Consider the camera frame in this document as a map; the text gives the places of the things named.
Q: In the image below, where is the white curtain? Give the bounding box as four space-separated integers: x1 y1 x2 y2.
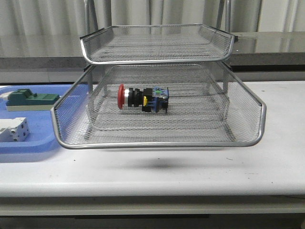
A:
0 0 305 36

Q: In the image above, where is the green and beige switch block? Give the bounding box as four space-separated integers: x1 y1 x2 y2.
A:
6 89 60 111

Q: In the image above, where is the red emergency stop push button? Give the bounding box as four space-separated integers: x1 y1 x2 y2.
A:
117 84 169 113

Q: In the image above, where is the mesh tray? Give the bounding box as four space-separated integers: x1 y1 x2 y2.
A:
85 83 231 141
51 62 266 149
80 24 236 65

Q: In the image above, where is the white circuit breaker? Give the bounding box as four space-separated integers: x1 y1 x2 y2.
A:
0 117 30 142

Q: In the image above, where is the blue plastic tray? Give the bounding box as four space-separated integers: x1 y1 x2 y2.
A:
0 84 70 154

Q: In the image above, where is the grey stone counter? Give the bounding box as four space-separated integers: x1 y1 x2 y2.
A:
0 32 305 85

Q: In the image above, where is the grey metal rack frame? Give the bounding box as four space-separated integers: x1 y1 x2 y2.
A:
83 0 239 141

